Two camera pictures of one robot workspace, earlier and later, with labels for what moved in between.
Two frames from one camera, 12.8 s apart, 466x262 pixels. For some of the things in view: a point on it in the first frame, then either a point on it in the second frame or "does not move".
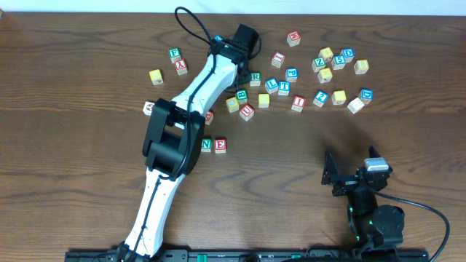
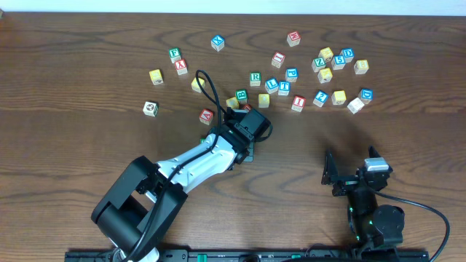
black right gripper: x=349 y=183 does not move
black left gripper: x=242 y=78 → x=236 y=113
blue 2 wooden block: x=320 y=98 does not move
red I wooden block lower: x=298 y=103 does not move
